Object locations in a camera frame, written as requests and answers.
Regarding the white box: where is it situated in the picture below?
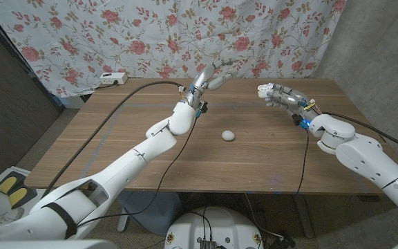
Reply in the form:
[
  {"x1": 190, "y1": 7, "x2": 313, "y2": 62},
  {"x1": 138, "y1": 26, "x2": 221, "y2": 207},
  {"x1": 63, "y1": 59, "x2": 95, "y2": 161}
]
[{"x1": 57, "y1": 95, "x2": 86, "y2": 110}]

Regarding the white shoe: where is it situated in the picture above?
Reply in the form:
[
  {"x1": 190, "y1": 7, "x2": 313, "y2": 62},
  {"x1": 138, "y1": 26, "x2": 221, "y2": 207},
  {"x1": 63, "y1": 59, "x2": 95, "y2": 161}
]
[{"x1": 0, "y1": 206, "x2": 26, "y2": 225}]

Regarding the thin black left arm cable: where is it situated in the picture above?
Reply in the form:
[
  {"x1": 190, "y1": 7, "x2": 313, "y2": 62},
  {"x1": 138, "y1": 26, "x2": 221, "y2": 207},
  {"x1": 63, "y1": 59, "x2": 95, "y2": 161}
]
[{"x1": 76, "y1": 116, "x2": 200, "y2": 228}]

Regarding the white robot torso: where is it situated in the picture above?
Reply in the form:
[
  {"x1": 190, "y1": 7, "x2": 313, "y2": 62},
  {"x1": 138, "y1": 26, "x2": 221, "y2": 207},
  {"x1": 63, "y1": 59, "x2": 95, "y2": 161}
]
[{"x1": 164, "y1": 206, "x2": 265, "y2": 249}]

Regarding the yellow and black foot pedal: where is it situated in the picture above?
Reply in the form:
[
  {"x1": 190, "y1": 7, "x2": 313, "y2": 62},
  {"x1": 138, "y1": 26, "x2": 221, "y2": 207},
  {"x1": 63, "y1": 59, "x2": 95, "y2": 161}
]
[{"x1": 0, "y1": 170, "x2": 38, "y2": 211}]

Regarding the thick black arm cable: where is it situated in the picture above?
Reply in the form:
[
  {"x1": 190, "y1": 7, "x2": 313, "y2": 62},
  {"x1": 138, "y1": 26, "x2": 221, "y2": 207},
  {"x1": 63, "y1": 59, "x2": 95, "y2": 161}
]
[
  {"x1": 323, "y1": 111, "x2": 398, "y2": 156},
  {"x1": 41, "y1": 80, "x2": 185, "y2": 199}
]

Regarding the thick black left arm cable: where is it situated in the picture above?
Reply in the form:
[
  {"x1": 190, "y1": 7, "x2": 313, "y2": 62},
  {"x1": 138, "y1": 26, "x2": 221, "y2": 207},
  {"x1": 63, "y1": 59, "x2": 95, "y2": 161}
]
[{"x1": 41, "y1": 80, "x2": 185, "y2": 199}]

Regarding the white AirPods case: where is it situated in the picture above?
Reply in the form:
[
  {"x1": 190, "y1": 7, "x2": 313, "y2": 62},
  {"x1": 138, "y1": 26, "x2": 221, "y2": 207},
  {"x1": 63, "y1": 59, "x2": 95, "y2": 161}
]
[{"x1": 256, "y1": 83, "x2": 275, "y2": 100}]

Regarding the floral backdrop cloth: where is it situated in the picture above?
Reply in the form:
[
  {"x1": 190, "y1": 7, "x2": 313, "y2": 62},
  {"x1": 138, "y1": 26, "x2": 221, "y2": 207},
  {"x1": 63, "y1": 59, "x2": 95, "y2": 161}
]
[{"x1": 0, "y1": 0, "x2": 348, "y2": 98}]

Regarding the black power adapter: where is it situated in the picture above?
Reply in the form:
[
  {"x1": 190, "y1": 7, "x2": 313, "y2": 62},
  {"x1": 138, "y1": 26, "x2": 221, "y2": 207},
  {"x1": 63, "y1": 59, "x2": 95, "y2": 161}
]
[{"x1": 270, "y1": 234, "x2": 296, "y2": 249}]

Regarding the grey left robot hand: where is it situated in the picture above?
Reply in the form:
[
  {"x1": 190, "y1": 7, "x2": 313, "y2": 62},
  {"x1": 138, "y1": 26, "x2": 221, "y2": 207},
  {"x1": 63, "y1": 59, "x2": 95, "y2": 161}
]
[{"x1": 183, "y1": 57, "x2": 240, "y2": 109}]

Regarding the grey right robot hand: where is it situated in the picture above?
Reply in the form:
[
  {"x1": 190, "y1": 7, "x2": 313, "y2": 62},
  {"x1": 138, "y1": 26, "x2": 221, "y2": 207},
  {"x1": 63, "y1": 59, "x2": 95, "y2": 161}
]
[{"x1": 257, "y1": 82, "x2": 319, "y2": 120}]

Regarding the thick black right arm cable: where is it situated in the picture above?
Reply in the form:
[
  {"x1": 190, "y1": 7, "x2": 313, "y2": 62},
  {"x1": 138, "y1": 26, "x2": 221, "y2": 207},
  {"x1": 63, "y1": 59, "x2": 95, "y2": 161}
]
[{"x1": 323, "y1": 111, "x2": 398, "y2": 156}]

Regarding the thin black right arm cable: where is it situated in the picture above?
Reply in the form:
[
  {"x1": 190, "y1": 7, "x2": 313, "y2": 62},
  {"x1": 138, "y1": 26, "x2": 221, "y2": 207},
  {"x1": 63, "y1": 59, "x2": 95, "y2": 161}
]
[{"x1": 294, "y1": 130, "x2": 310, "y2": 195}]

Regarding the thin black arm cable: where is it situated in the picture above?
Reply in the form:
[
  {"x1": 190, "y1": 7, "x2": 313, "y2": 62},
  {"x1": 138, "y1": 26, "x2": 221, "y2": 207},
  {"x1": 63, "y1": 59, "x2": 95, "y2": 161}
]
[
  {"x1": 294, "y1": 130, "x2": 310, "y2": 195},
  {"x1": 76, "y1": 116, "x2": 200, "y2": 228}
]

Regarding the white power strip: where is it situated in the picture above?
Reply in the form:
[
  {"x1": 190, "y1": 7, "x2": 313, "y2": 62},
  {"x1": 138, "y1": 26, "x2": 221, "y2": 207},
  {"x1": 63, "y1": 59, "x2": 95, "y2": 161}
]
[{"x1": 99, "y1": 71, "x2": 129, "y2": 86}]

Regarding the grey table leg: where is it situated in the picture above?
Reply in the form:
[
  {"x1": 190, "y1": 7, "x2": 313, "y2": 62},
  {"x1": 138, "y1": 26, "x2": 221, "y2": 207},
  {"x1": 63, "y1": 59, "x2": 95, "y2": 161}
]
[{"x1": 294, "y1": 193, "x2": 316, "y2": 239}]

